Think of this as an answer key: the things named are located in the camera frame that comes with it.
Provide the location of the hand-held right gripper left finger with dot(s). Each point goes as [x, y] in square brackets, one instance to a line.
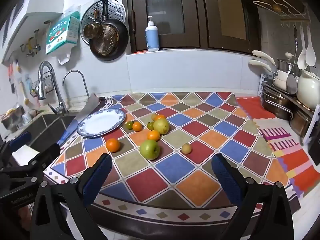
[97, 178]

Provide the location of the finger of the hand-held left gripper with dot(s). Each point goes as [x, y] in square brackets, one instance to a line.
[21, 139]
[47, 155]

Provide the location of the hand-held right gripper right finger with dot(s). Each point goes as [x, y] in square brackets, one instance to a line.
[226, 178]

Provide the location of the large orange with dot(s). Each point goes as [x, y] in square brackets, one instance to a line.
[113, 145]

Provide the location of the small yellow-brown fruit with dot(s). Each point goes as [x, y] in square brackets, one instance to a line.
[186, 148]

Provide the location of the blue rimmed white plate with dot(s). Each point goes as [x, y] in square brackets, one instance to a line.
[100, 123]

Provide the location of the green apple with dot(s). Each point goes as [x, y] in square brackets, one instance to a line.
[149, 150]

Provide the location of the green tangerine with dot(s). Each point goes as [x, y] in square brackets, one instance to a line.
[150, 125]
[129, 125]

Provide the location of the small orange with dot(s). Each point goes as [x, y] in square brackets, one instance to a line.
[137, 126]

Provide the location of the yellow-green apple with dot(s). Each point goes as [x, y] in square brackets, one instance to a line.
[161, 126]

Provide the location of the orange with stem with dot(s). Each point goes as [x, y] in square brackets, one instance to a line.
[160, 116]

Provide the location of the person's left hand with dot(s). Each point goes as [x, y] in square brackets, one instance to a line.
[24, 216]

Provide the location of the steel sink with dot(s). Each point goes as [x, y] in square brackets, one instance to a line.
[47, 127]

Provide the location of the colourful checked tablecloth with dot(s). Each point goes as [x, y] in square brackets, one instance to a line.
[190, 182]

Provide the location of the chrome pull-down faucet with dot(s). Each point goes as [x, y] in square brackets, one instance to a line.
[58, 97]

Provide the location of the pale paper sheet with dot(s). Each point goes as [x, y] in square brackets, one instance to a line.
[86, 107]

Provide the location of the orange striped mat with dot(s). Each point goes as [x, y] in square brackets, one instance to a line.
[295, 160]

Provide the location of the small yellow fruit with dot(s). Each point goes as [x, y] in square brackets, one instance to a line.
[153, 116]

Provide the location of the thin gooseneck faucet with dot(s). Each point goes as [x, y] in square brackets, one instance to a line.
[75, 71]

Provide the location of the large steel pot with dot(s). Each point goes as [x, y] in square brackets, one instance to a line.
[300, 122]
[275, 105]

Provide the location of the white plastic bag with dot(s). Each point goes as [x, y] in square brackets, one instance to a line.
[63, 57]

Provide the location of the teal and white box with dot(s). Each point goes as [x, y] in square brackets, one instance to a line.
[62, 32]

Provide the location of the hanging white utensils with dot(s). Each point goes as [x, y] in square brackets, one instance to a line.
[291, 82]

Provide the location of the white kettle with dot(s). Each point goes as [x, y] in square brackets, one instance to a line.
[308, 87]

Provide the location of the copper perforated strainer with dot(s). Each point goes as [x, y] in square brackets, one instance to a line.
[106, 41]

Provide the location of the steel pot with lid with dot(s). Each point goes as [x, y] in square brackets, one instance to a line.
[285, 65]

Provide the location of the small brass saucepan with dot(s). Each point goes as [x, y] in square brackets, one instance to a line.
[92, 30]

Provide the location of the white plastic spoon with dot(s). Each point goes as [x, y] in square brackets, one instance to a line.
[302, 60]
[310, 53]

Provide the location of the black frying pan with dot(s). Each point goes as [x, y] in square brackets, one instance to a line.
[123, 36]

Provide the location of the blue white pump bottle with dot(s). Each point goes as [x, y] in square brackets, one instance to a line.
[152, 36]

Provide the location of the round steel steamer plate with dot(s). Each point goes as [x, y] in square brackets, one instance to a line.
[116, 7]

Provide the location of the dark brown framed window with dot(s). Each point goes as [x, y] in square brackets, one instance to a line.
[203, 17]

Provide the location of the yellow wall hooks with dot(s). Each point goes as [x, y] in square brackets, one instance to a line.
[30, 46]

